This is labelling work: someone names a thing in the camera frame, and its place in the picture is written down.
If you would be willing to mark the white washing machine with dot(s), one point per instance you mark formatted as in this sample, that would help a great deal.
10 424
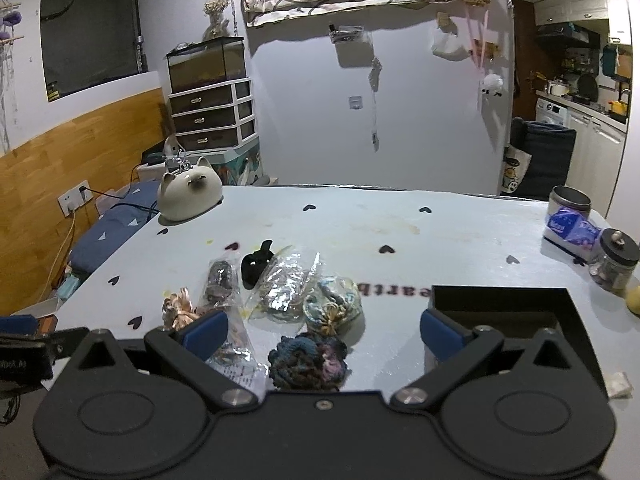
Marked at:
551 113

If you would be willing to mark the white ceramic cat figurine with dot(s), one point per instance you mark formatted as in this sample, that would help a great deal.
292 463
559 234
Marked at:
184 196

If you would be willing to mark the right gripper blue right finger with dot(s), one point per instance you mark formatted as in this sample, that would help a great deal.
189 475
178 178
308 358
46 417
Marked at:
462 355

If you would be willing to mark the dark blue knitted scrunchie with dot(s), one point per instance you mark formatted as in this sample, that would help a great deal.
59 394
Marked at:
308 362

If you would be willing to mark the white wall power outlet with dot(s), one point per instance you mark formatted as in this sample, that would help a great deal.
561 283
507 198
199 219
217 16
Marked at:
75 198

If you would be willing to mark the dark blue laundry hamper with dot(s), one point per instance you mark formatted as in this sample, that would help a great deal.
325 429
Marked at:
550 148

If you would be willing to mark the small crumpled white wrapper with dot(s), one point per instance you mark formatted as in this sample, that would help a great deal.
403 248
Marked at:
618 386

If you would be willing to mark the cartoon print tote bag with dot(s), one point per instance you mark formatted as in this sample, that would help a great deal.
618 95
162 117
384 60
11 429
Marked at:
514 167

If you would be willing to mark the dried flower vase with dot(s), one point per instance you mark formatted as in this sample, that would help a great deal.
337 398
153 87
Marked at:
218 24

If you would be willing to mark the white fluffy hanging plush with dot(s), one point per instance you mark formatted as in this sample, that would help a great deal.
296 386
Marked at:
492 85

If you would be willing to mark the satin peach bow scrunchie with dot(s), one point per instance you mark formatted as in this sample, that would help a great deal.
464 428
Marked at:
178 311

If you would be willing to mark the glass jar black lid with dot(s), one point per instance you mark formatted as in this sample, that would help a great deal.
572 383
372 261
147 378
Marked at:
614 258

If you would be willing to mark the black storage box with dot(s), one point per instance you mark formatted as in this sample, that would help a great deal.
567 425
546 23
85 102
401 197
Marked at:
518 313

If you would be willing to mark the glass terrarium tank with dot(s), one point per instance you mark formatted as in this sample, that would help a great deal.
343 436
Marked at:
211 61

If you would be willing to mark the yellow lemon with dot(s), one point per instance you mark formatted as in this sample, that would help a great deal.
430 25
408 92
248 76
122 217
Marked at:
633 300

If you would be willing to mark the black fabric scrunchie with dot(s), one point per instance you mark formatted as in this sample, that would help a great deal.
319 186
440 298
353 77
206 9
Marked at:
254 264

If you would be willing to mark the white drawer cabinet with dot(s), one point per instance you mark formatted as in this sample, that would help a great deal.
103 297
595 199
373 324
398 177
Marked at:
214 117

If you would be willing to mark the blue triangle pattern bedding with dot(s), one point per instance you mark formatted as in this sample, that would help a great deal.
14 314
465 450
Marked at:
124 219

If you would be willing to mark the bagged teal gold scrunchie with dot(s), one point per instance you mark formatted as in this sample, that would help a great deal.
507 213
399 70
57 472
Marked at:
332 305

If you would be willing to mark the blue tissue packet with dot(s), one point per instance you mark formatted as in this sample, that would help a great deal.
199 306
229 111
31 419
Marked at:
571 231

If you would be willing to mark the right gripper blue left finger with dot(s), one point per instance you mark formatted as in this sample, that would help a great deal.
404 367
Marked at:
182 355

